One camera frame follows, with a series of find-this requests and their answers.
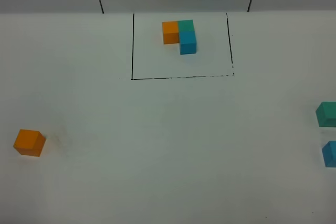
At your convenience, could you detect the blue template cube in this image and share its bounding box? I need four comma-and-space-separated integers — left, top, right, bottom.
179, 31, 197, 55

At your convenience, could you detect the orange template cube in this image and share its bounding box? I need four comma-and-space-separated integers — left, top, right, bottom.
162, 21, 180, 45

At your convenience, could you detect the green template cube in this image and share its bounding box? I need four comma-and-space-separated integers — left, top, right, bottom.
177, 19, 195, 33

